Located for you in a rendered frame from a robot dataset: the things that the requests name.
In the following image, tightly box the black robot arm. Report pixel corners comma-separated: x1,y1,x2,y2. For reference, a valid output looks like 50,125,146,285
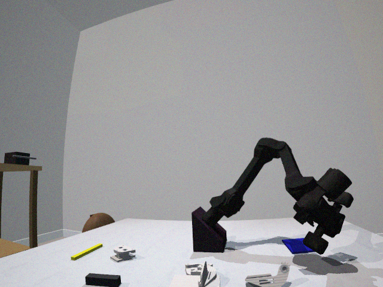
201,138,352,229

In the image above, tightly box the yellow long bar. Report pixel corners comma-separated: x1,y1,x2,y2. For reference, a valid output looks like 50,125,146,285
71,243,102,261

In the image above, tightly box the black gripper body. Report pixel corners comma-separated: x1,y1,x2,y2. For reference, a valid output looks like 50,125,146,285
303,192,354,255

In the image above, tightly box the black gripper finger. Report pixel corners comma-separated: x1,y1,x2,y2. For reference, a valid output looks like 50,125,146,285
334,214,345,232
327,227,340,238

